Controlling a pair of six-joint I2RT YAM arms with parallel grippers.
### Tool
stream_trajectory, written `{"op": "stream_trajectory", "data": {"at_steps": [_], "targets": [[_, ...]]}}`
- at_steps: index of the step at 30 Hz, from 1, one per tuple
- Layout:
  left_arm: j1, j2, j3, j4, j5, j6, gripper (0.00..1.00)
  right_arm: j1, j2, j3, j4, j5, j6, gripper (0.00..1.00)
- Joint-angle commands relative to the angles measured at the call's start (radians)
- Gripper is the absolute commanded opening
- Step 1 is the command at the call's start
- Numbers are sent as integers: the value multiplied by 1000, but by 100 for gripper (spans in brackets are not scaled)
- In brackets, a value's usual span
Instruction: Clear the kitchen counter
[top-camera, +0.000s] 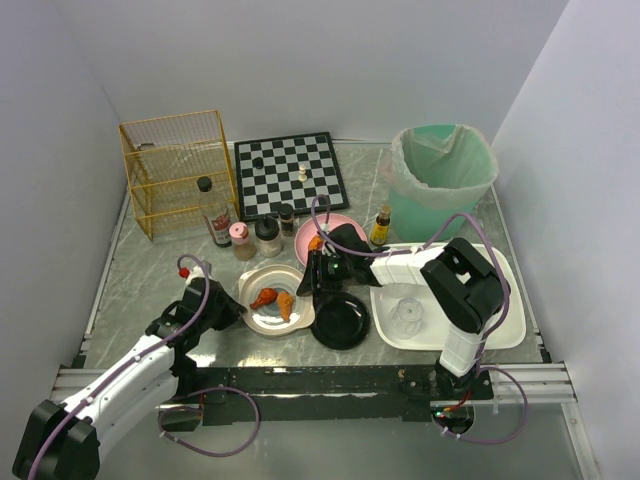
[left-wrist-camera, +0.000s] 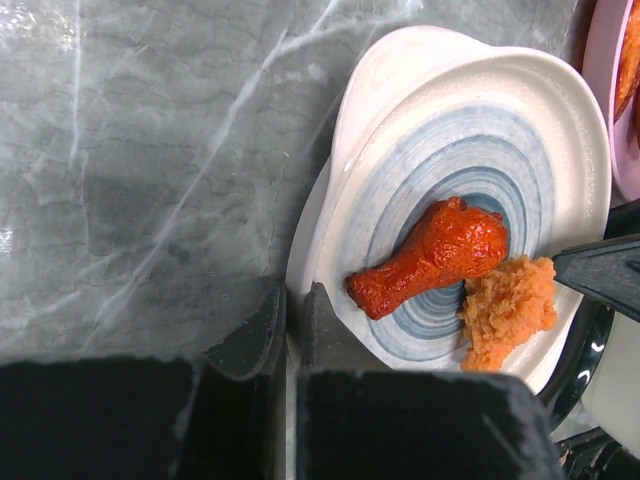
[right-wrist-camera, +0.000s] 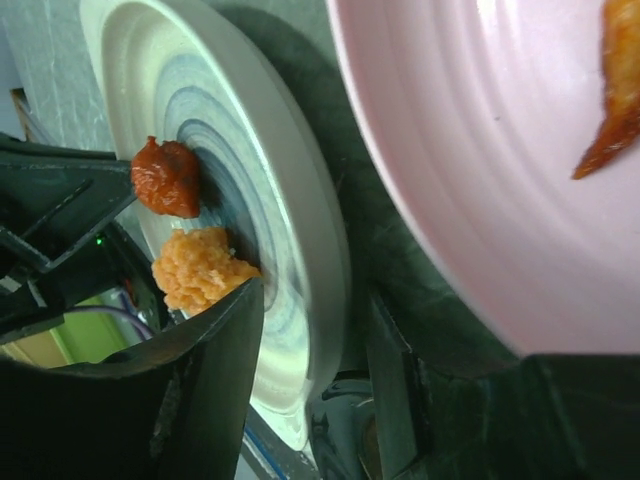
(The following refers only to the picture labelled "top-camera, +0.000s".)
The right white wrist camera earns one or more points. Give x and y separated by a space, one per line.
329 246

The black plate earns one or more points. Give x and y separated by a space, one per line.
342 321

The pink lid spice jar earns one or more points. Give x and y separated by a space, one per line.
243 248

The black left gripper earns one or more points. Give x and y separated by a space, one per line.
220 308

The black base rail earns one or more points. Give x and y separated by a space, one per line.
244 394

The orange fried nugget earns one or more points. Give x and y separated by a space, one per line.
285 303

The small dark pepper shaker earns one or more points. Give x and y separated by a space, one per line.
287 219

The yellow label sauce bottle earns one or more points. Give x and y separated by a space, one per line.
380 227

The pink plate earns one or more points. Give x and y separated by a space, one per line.
307 231

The white plastic tray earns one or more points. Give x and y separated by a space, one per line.
433 335

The clear trash bag liner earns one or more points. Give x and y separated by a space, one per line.
441 166

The yellow wire basket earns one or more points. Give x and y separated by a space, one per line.
164 157

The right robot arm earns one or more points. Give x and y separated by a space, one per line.
470 289

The orange chicken wing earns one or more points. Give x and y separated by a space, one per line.
316 243

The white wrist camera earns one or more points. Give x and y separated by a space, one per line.
329 246
195 273

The clear vinegar bottle red label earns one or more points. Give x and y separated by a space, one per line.
214 210

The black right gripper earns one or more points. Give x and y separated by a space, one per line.
316 273

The black white chessboard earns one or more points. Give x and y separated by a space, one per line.
261 191

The red chicken drumstick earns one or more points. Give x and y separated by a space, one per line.
266 296

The green plastic trash bin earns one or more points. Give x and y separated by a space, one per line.
415 223

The white chess pawn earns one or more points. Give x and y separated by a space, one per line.
302 175

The black lid seasoning jar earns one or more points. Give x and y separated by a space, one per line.
268 237

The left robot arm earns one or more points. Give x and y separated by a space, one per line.
69 440

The clear faceted glass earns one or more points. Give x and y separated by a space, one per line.
407 318

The beige bowl with handles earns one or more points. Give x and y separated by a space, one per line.
267 320

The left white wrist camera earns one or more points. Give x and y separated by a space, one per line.
195 273

